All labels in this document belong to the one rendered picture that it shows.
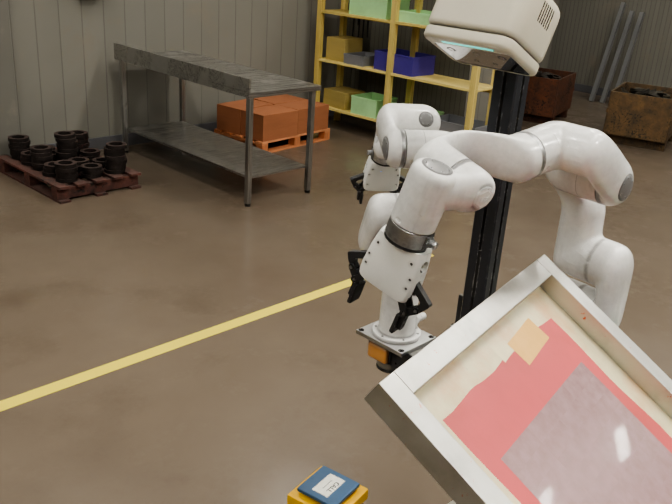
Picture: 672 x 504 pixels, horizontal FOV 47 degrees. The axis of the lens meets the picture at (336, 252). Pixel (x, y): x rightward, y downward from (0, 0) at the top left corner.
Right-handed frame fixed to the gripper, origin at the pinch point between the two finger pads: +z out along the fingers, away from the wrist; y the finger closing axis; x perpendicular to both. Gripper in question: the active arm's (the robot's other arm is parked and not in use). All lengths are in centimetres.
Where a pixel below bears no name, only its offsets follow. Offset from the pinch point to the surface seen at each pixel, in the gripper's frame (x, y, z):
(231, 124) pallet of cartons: -488, 412, 259
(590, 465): 2.5, -41.5, -1.3
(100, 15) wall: -386, 512, 180
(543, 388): -2.8, -29.8, -4.4
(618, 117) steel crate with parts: -835, 129, 161
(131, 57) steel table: -379, 456, 196
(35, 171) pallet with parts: -265, 423, 272
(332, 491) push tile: -11, -3, 53
